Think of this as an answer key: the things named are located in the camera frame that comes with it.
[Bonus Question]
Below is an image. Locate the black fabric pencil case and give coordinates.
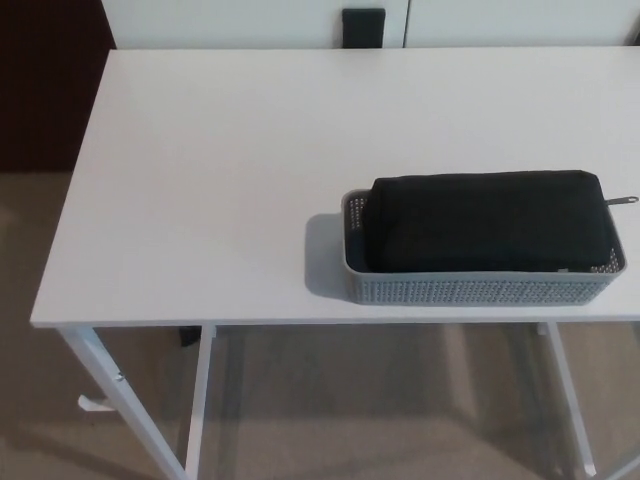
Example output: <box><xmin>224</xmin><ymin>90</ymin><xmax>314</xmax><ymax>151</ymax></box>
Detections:
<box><xmin>360</xmin><ymin>169</ymin><xmax>640</xmax><ymax>274</ymax></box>

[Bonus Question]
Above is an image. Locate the grey perforated plastic basket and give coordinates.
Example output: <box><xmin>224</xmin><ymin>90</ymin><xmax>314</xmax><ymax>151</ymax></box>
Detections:
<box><xmin>340</xmin><ymin>186</ymin><xmax>628</xmax><ymax>308</ymax></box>

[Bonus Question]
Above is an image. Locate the white cabinet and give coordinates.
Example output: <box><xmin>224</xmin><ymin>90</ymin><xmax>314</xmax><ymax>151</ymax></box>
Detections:
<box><xmin>101</xmin><ymin>0</ymin><xmax>640</xmax><ymax>50</ymax></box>

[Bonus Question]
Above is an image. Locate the white hook on table leg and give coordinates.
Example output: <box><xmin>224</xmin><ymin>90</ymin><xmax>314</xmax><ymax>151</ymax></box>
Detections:
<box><xmin>76</xmin><ymin>394</ymin><xmax>118</xmax><ymax>414</ymax></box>

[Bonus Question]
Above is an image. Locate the dark brown panel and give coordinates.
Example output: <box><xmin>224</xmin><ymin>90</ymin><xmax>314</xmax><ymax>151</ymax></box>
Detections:
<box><xmin>0</xmin><ymin>0</ymin><xmax>118</xmax><ymax>174</ymax></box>

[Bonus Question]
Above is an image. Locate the black cabinet handle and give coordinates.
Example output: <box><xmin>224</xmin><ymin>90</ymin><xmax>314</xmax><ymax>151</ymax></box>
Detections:
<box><xmin>341</xmin><ymin>7</ymin><xmax>387</xmax><ymax>50</ymax></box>

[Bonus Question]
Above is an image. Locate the white metal table leg frame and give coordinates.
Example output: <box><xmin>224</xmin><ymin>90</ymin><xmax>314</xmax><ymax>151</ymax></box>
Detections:
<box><xmin>536</xmin><ymin>322</ymin><xmax>640</xmax><ymax>480</ymax></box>
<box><xmin>61</xmin><ymin>326</ymin><xmax>217</xmax><ymax>480</ymax></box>

